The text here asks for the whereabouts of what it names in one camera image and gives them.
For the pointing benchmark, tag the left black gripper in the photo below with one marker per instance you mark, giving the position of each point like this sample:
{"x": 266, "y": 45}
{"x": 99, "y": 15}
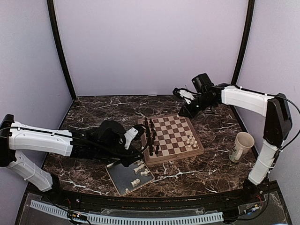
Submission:
{"x": 129, "y": 160}

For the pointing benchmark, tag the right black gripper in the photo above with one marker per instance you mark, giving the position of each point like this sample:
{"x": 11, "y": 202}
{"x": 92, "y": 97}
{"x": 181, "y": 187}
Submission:
{"x": 189, "y": 113}

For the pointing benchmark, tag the metal tray wooden rim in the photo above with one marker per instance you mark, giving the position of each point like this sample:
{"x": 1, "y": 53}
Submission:
{"x": 118, "y": 175}

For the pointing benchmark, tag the wooden chess board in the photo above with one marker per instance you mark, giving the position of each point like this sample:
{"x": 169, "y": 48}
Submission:
{"x": 172, "y": 134}

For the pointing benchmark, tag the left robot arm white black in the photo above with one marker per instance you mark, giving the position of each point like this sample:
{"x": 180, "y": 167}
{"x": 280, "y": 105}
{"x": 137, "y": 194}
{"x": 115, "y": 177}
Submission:
{"x": 108, "y": 141}

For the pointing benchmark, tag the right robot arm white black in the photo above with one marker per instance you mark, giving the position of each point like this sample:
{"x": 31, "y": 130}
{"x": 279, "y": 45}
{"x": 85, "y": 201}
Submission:
{"x": 271, "y": 116}

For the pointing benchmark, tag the white chess pieces pile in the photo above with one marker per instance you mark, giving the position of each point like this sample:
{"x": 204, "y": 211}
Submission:
{"x": 134, "y": 179}

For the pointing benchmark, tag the black chess pieces row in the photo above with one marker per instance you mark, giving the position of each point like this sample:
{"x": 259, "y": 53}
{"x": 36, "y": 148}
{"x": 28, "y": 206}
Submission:
{"x": 152, "y": 147}

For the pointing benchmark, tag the cream white mug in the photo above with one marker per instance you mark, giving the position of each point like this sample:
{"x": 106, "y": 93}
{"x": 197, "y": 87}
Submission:
{"x": 242, "y": 145}

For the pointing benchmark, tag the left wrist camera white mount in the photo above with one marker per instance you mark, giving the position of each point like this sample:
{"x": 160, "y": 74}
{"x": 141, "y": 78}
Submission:
{"x": 133, "y": 134}

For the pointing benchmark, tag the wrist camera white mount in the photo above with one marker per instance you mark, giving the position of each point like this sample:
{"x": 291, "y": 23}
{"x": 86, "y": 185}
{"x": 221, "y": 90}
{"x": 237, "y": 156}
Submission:
{"x": 183, "y": 94}
{"x": 133, "y": 134}

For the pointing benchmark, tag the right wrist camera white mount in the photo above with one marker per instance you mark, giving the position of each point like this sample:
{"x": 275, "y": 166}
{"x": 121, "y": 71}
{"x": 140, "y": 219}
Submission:
{"x": 183, "y": 94}

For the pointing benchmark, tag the black front rail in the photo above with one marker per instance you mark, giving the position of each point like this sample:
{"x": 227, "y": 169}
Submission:
{"x": 217, "y": 201}

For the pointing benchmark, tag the white slotted cable duct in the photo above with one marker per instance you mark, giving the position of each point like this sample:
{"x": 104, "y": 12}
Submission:
{"x": 126, "y": 217}

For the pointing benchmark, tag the right black frame post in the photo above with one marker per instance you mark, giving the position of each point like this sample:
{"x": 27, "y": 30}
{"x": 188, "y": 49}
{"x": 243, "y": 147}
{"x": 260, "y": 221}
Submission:
{"x": 244, "y": 41}

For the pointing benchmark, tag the black frame post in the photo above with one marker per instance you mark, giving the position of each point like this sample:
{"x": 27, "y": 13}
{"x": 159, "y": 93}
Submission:
{"x": 59, "y": 48}
{"x": 244, "y": 41}

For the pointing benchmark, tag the left black frame post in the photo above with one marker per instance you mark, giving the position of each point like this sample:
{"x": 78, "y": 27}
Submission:
{"x": 59, "y": 48}

